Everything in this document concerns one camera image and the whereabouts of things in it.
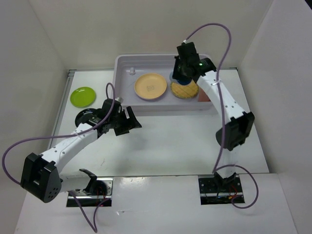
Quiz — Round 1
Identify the woven bamboo plate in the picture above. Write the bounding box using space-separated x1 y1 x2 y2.
170 81 199 99

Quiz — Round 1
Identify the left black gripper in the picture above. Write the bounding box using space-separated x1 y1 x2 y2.
109 106 142 136

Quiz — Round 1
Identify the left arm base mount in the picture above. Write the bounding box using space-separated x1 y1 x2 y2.
72 177 114 207

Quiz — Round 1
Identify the black glossy plate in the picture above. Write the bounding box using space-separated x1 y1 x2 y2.
75 108 97 127

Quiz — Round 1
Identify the lavender plastic bin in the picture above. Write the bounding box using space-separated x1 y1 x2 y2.
113 54 213 112

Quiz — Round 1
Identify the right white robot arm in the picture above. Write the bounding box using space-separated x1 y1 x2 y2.
171 41 255 192

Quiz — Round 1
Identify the cream yellow plastic plate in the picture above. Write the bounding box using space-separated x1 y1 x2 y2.
134 73 167 98

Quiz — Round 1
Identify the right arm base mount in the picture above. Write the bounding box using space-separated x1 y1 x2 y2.
198 172 245 205

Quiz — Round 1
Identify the blue plastic cup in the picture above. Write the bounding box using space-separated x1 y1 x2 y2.
169 71 193 86

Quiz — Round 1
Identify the purple plastic plate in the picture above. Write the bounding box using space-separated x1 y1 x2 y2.
138 94 166 101

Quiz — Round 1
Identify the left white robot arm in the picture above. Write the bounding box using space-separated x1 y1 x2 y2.
20 98 142 203

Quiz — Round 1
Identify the lime green plate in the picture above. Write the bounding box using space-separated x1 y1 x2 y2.
70 87 96 108

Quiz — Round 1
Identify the salmon pink plastic cup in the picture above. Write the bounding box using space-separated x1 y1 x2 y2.
198 88 211 102

